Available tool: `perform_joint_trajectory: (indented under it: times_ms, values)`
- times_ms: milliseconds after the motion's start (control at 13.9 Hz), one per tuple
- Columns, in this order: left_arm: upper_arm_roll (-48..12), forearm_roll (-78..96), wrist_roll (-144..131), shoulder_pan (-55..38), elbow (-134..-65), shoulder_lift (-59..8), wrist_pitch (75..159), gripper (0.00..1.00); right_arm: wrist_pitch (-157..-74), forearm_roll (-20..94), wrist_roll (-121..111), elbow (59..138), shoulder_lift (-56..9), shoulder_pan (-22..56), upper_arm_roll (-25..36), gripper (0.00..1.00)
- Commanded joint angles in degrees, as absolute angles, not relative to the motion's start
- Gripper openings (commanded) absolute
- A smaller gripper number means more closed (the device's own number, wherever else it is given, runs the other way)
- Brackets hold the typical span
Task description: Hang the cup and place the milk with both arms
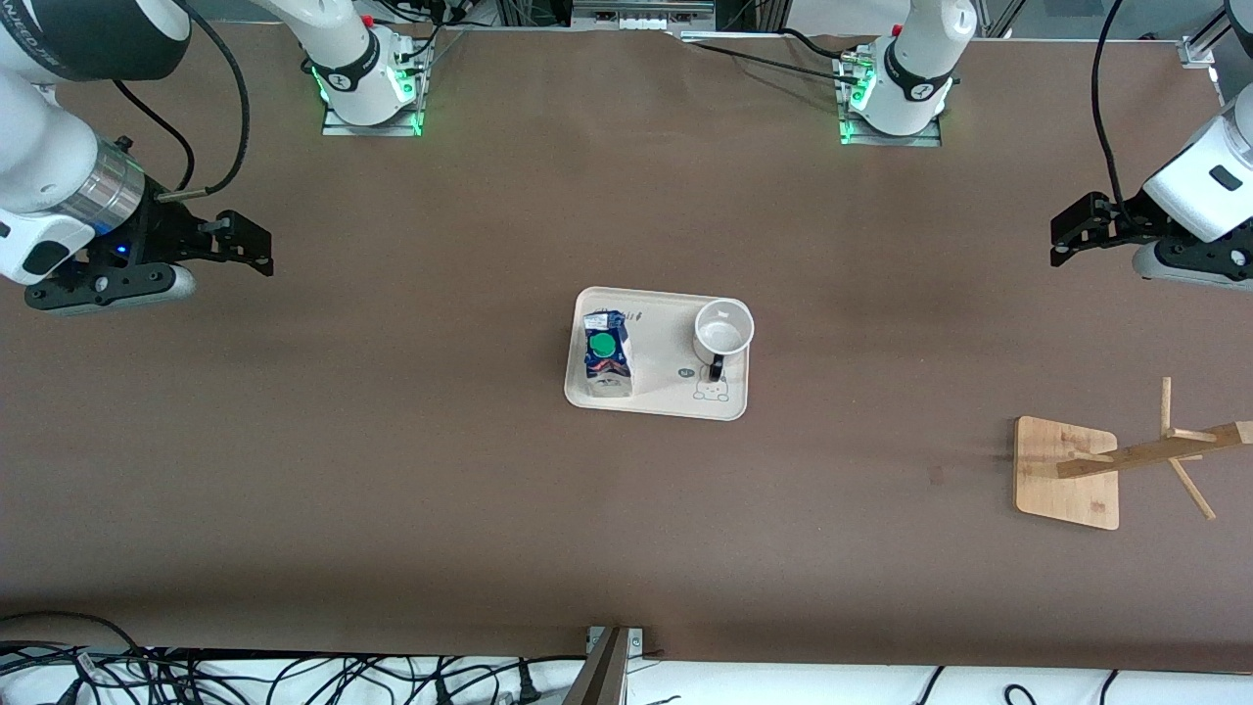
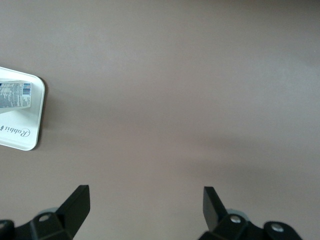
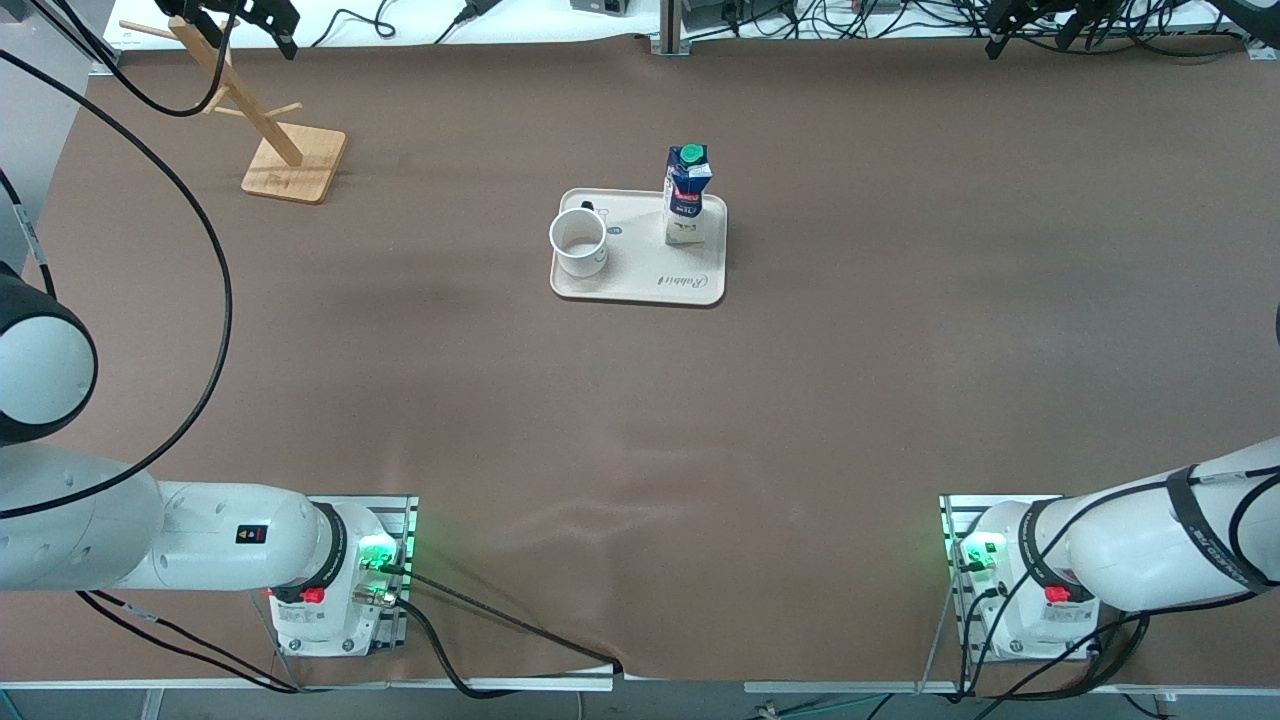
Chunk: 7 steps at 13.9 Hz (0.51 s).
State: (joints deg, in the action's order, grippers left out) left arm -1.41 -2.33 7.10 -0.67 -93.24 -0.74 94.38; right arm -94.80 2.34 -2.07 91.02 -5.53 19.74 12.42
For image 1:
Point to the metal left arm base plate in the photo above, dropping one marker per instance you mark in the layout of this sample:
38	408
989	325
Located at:
886	141

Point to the small metal corner bracket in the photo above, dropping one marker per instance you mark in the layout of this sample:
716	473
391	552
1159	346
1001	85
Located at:
1199	51

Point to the blue white milk carton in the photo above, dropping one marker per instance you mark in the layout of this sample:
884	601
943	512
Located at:
607	362

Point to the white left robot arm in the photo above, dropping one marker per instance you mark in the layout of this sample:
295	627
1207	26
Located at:
1209	166

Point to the wooden cup rack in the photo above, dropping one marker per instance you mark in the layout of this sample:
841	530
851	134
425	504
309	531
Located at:
1062	485

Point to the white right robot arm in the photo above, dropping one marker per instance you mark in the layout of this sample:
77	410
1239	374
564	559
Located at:
39	147

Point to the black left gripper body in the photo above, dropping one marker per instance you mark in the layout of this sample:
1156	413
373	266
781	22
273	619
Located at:
1119	228

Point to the aluminium frame post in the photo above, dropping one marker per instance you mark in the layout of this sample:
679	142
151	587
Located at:
607	671

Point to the cream tray with rabbit print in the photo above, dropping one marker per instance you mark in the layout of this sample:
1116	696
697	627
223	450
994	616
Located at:
666	392

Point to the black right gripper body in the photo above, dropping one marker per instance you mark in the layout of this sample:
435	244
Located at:
168	236

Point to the metal rail with sockets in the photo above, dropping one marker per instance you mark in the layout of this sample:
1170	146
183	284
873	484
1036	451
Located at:
641	15

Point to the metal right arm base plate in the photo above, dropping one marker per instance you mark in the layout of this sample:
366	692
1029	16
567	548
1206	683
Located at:
338	129

